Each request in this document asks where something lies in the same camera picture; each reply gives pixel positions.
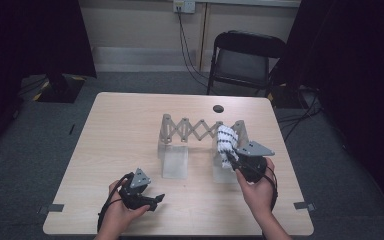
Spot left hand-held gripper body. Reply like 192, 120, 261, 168
118, 167, 152, 212

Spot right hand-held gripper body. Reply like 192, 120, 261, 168
236, 140, 276, 184

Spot white cloth with black diamonds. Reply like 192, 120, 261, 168
215, 124, 240, 169

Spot grey metal expandable rack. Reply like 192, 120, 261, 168
158, 113, 249, 184

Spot person's left hand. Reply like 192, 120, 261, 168
94, 179, 151, 240

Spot person's right hand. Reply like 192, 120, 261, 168
235, 157, 278, 221

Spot grey tape strip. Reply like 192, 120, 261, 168
38, 203, 65, 215
293, 201, 316, 212

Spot black folding chair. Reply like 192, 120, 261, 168
206, 29, 288, 98

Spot black stand base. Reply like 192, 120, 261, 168
33, 73, 88, 104

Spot black curtain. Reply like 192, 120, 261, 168
0, 0, 97, 158
273, 0, 384, 211

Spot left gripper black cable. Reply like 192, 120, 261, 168
96, 172, 135, 233

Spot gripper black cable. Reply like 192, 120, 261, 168
96, 172, 135, 233
261, 164, 280, 240

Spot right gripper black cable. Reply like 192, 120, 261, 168
261, 164, 280, 240

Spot black floor cables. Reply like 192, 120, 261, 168
276, 84, 324, 143

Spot black wall socket cables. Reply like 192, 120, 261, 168
177, 9, 211, 89

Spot white wall socket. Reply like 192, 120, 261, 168
173, 0, 196, 14

